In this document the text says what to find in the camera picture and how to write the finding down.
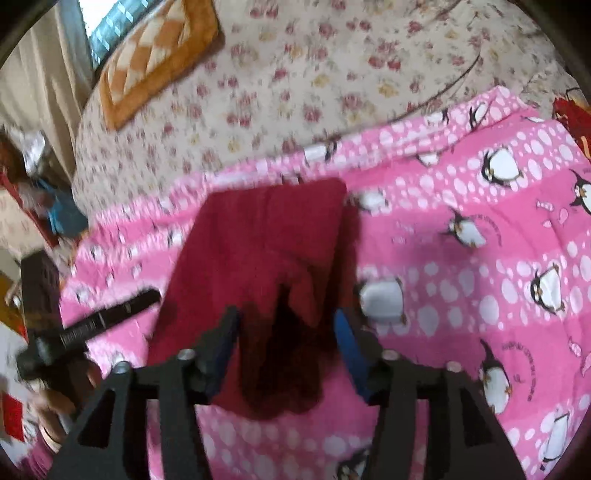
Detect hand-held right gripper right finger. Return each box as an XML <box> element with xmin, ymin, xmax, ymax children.
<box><xmin>333</xmin><ymin>307</ymin><xmax>527</xmax><ymax>480</ymax></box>

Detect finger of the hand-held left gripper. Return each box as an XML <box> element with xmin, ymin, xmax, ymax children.
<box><xmin>59</xmin><ymin>287</ymin><xmax>163</xmax><ymax>348</ymax></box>

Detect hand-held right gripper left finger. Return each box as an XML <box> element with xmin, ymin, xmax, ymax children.
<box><xmin>46</xmin><ymin>307</ymin><xmax>242</xmax><ymax>480</ymax></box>

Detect dark red garment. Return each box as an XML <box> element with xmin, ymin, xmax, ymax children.
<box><xmin>147</xmin><ymin>176</ymin><xmax>363</xmax><ymax>422</ymax></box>

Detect person's left hand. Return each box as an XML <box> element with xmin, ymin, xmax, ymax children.
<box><xmin>33</xmin><ymin>359</ymin><xmax>103</xmax><ymax>452</ymax></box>

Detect blue plastic bag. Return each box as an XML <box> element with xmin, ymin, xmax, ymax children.
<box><xmin>38</xmin><ymin>179</ymin><xmax>89</xmax><ymax>237</ymax></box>

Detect pink penguin print blanket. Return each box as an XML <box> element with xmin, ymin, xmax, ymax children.
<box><xmin>18</xmin><ymin>87</ymin><xmax>591</xmax><ymax>480</ymax></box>

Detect beige curtain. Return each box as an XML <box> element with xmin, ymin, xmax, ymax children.
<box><xmin>0</xmin><ymin>7</ymin><xmax>95</xmax><ymax>178</ymax></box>

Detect floral bedsheet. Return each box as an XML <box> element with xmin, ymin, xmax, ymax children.
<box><xmin>73</xmin><ymin>0</ymin><xmax>583</xmax><ymax>220</ymax></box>

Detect orange checkered cushion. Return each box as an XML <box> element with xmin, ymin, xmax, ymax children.
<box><xmin>98</xmin><ymin>0</ymin><xmax>225</xmax><ymax>131</ymax></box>

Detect window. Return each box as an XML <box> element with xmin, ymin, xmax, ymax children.
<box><xmin>82</xmin><ymin>0</ymin><xmax>160</xmax><ymax>71</ymax></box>

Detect red printed cloth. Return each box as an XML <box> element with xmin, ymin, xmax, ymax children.
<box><xmin>551</xmin><ymin>87</ymin><xmax>591</xmax><ymax>160</ymax></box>

